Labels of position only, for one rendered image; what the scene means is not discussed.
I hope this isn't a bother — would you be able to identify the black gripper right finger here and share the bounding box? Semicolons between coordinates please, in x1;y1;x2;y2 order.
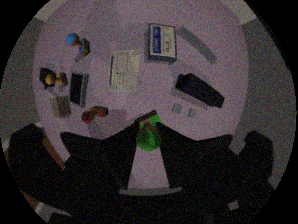
156;123;233;189

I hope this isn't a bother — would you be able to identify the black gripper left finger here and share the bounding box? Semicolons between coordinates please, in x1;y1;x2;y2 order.
60;121;140;190

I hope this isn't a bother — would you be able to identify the white inspection card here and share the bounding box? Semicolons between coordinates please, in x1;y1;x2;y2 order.
106;48;142;96

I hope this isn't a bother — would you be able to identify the white marker pen with black cap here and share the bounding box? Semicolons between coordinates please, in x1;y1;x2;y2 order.
44;87;59;99

